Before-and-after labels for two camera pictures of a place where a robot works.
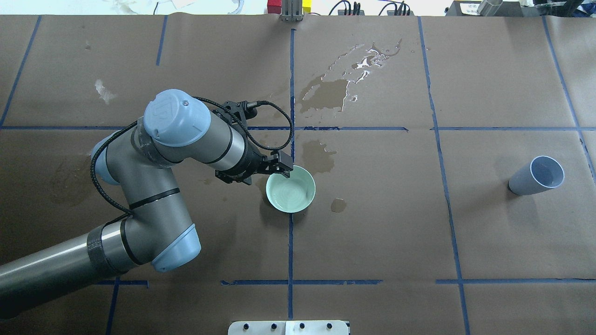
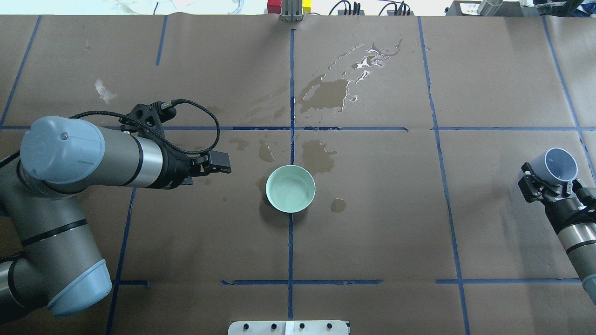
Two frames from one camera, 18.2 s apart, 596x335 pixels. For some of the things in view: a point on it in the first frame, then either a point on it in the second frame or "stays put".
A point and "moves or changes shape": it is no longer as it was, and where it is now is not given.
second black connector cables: (401, 9) stays put
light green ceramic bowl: (293, 194) stays put
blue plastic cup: (543, 173) moves or changes shape
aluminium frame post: (292, 11) stays put
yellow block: (307, 5) stays put
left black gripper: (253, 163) → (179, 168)
